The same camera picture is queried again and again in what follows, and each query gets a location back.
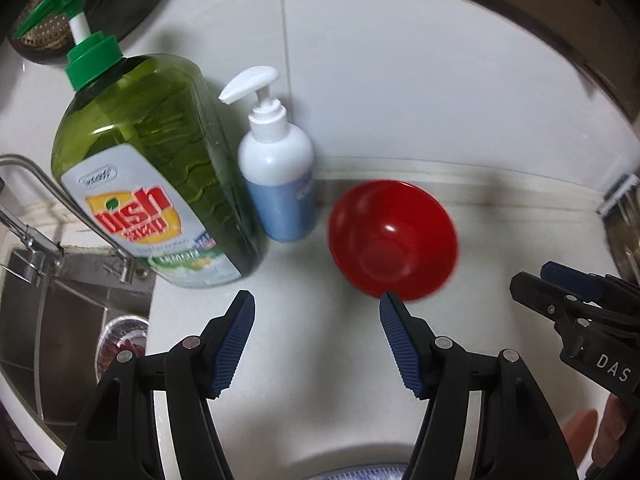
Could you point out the steel sink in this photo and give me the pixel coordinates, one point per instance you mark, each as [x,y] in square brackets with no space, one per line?
[55,340]

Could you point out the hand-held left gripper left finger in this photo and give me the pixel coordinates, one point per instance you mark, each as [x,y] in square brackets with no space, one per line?
[235,340]

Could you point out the person's right hand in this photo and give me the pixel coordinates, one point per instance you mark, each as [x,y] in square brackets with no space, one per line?
[617,425]

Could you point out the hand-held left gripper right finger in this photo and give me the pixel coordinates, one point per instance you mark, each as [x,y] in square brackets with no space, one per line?
[400,345]

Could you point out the green dish soap pump bottle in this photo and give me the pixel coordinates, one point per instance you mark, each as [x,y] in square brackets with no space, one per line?
[150,160]

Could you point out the dark round pan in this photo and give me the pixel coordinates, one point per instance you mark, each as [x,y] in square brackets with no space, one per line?
[135,0]

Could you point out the white pump bottle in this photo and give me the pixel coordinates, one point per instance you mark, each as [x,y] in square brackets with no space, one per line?
[275,160]

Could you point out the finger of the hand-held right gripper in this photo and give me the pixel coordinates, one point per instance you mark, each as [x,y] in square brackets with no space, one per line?
[532,290]
[575,280]

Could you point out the red bowl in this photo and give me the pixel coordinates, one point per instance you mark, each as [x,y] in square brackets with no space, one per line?
[390,230]

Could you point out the blue patterned white plate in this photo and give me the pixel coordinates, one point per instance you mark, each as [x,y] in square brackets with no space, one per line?
[350,475]

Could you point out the steel faucet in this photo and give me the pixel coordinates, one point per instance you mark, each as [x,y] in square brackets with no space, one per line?
[126,270]

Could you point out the grey metal bracket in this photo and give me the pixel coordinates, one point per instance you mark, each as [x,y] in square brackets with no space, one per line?
[617,192]

